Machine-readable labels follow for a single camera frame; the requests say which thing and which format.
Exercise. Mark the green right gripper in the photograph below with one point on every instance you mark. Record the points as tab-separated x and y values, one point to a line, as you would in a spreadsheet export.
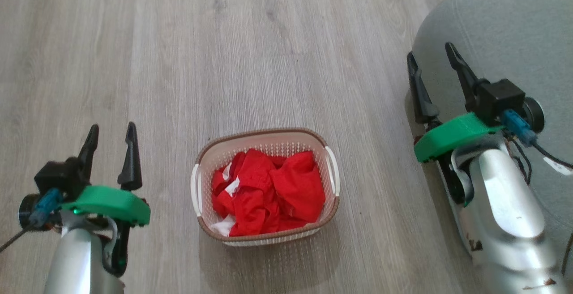
447	135

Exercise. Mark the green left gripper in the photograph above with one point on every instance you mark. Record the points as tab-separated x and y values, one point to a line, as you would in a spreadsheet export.
107	202

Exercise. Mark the red shorts with white lining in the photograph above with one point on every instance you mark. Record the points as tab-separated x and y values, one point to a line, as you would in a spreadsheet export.
291	186

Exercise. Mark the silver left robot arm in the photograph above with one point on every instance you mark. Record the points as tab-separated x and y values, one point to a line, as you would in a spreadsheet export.
74	262

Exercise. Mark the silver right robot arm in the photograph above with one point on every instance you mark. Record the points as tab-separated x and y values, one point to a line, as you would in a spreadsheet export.
506	204

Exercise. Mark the grey sofa chaise seat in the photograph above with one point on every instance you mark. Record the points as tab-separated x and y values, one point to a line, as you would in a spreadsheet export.
492	30

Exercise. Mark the white brown-rimmed laundry basket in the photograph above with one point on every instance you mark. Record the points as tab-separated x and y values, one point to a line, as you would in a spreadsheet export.
268	141

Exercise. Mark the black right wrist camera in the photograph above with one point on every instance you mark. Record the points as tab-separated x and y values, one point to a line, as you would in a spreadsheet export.
499	97

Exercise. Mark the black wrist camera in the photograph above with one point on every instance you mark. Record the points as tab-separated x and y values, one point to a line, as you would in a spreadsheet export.
499	97
56	177

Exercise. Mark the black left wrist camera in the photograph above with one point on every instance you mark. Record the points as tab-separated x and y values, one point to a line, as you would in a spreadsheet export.
56	177

